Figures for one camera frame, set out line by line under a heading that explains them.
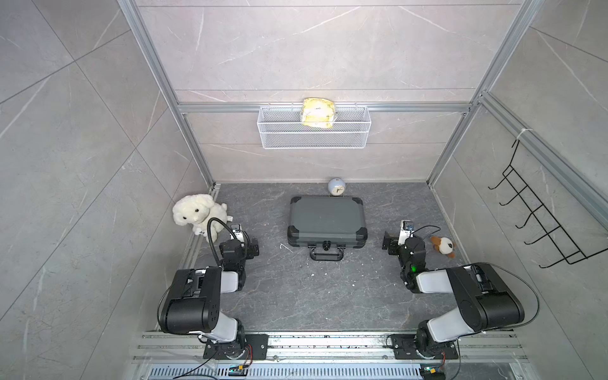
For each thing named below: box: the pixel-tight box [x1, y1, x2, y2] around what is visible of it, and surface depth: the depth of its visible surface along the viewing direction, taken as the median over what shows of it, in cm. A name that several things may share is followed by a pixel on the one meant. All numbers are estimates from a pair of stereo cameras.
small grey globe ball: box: [327, 177, 346, 197], surface depth 113 cm
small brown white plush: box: [429, 235, 456, 259], surface depth 97 cm
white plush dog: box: [171, 193, 234, 244], surface depth 90 cm
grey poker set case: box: [287, 195, 369, 262], surface depth 95 cm
